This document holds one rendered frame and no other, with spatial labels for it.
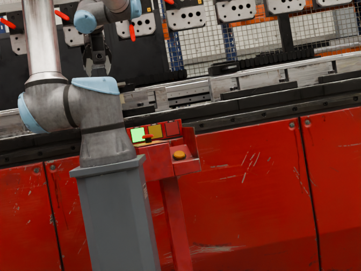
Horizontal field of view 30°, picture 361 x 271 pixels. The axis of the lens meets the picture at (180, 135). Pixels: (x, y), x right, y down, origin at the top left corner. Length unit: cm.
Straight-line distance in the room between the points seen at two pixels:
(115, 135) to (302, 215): 110
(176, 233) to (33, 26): 87
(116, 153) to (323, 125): 111
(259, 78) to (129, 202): 113
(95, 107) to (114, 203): 25
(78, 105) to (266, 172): 104
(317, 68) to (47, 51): 128
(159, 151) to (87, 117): 51
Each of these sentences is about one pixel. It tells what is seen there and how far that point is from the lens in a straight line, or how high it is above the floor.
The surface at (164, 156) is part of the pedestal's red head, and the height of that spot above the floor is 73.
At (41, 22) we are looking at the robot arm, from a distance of 185.
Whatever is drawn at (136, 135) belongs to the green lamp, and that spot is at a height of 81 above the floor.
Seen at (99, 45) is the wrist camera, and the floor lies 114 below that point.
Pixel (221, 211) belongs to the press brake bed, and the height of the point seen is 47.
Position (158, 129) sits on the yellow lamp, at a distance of 236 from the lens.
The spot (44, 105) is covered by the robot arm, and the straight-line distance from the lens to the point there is 178.
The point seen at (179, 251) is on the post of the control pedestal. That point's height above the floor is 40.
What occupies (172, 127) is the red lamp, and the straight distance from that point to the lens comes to 237.
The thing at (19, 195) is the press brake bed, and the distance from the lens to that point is 254.
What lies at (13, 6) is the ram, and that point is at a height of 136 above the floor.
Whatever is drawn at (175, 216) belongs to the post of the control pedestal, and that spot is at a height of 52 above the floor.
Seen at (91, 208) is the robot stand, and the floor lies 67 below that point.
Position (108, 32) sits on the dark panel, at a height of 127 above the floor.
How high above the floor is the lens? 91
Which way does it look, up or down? 3 degrees down
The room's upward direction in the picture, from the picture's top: 10 degrees counter-clockwise
